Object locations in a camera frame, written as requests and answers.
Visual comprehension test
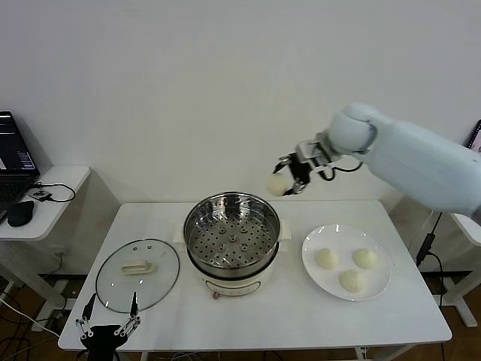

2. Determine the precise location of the cream electric cooking pot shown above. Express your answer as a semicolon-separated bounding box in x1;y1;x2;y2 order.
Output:
186;242;281;302

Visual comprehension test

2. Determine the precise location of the white side desk with label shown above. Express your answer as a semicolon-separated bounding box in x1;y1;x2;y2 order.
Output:
390;193;481;328

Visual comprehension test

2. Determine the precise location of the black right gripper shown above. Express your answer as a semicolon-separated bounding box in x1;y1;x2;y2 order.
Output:
273;152;320;197

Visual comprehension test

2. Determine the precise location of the small black usb adapter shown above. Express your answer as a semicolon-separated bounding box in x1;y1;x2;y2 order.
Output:
29;189;53;204

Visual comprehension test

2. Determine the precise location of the black power cable with brick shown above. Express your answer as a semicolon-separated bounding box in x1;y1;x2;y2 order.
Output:
415;212;452;309

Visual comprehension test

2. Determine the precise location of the perforated steel steamer basket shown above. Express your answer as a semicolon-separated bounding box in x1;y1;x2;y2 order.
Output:
172;191;293;278

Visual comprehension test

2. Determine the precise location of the black laptop with dark screen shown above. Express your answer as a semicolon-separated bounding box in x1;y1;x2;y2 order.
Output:
0;111;41;223

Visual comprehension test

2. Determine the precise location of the black computer mouse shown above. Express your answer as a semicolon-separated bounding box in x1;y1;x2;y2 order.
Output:
7;200;35;228

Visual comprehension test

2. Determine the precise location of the white floor cable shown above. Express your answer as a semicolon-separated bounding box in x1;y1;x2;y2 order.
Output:
0;296;63;335

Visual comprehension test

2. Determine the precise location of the round white plate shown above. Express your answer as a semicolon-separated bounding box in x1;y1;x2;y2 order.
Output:
301;223;392;302

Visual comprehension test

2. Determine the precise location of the thin black desk cable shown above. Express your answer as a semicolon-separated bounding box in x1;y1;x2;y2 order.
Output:
32;182;77;204

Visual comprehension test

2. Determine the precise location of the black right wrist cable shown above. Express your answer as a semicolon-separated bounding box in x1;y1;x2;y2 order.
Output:
319;159;364;182

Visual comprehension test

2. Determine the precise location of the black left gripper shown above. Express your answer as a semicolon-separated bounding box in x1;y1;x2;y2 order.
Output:
74;291;142;361

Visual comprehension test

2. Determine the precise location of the white side desk with mouse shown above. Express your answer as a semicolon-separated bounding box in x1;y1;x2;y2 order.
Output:
0;165;122;332

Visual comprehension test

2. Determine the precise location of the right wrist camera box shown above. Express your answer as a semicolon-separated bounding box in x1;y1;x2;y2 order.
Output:
295;139;327;166

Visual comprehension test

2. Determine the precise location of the white steamed baozi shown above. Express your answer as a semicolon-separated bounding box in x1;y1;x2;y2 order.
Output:
338;268;368;293
352;247;378;270
265;172;289;199
314;247;340;271

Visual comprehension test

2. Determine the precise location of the black laptop with bright screen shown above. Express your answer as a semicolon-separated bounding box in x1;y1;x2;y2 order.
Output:
467;119;481;150

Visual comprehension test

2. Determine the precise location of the round glass pot lid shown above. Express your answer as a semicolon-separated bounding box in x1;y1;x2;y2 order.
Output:
95;237;181;314

